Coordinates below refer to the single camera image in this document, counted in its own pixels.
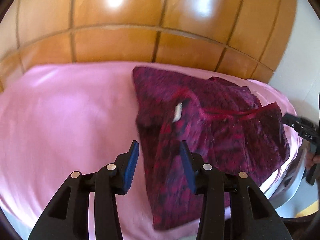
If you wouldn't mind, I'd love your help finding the maroon knitted sweater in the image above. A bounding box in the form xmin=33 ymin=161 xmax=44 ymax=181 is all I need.
xmin=132 ymin=67 xmax=290 ymax=230

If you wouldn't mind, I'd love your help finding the person's right hand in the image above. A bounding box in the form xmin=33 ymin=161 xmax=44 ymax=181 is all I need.
xmin=305 ymin=152 xmax=320 ymax=170

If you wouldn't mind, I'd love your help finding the pink bedspread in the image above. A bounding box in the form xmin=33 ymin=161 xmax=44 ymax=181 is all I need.
xmin=1 ymin=62 xmax=295 ymax=239

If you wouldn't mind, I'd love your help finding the wooden panelled headboard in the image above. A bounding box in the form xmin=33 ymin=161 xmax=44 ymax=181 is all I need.
xmin=1 ymin=0 xmax=297 ymax=88

